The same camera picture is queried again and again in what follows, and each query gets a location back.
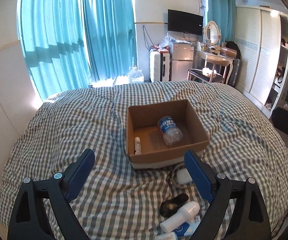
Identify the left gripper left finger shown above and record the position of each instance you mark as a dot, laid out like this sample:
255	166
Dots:
29	218

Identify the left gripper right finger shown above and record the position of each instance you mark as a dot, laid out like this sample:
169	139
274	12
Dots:
249	219

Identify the blue label dental floss jar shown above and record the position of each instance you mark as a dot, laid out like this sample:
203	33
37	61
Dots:
169	130

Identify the white purple cream tube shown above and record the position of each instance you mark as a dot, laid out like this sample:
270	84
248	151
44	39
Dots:
137	146

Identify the white plastic bottle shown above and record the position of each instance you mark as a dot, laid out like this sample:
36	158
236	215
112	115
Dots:
184	214

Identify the blue white tissue pack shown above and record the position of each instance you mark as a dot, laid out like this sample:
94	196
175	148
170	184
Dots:
188	228

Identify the white sliding wardrobe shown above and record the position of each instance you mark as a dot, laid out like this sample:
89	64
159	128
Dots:
262	37

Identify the white folded cloth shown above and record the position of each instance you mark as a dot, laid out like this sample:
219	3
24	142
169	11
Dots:
167	236

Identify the white earbuds case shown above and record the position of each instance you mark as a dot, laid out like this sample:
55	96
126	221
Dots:
183	177

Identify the dark seat vanity stool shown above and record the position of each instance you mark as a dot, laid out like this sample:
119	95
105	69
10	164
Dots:
209	75

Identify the black hair clip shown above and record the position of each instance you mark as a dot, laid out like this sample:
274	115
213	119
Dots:
169	207

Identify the white dressing table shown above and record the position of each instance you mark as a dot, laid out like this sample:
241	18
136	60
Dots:
206	55

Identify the oval vanity mirror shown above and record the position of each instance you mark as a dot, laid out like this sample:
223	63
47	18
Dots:
212	34

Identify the teal side curtain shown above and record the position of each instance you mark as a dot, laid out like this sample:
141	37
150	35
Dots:
223	13

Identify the silver mini fridge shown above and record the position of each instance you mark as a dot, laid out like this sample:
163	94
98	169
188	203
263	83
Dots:
181	60

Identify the open brown cardboard box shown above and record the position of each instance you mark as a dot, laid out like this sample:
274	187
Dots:
159	134

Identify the white suitcase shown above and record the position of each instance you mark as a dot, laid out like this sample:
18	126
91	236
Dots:
159	66

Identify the teal window curtain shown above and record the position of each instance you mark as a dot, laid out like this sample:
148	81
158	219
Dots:
71	44

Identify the black wall television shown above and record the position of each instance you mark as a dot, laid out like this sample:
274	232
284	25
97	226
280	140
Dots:
184	22

